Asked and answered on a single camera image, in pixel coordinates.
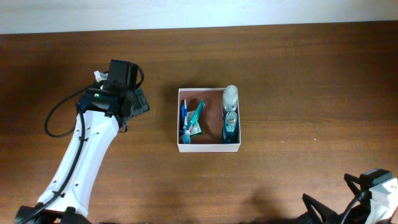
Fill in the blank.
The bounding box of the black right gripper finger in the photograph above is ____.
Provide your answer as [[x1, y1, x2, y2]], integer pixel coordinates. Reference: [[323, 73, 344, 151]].
[[302, 194, 340, 224], [344, 174, 369, 199]]

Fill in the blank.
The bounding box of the green toothpaste tube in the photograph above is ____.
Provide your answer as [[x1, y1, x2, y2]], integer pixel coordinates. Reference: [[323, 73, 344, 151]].
[[187, 100, 205, 134]]

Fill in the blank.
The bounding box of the green white sachet packet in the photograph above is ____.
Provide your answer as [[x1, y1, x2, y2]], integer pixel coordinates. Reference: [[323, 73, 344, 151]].
[[187, 111, 203, 136]]

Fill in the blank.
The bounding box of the clear spray bottle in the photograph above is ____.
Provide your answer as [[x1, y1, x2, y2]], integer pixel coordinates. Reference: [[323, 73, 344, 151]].
[[221, 85, 238, 117]]

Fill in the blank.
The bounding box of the blue liquid bottle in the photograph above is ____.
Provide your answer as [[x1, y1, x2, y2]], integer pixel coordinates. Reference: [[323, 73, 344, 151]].
[[222, 111, 238, 144]]

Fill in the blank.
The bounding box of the blue toothbrush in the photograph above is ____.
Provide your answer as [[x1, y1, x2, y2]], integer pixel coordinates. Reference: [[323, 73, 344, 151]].
[[182, 100, 190, 144]]

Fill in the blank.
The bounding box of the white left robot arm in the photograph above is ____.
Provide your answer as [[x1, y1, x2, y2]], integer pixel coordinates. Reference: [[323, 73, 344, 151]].
[[14, 59, 150, 224]]

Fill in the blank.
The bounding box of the white cardboard box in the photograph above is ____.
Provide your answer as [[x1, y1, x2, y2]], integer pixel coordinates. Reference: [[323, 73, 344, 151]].
[[177, 88, 241, 152]]

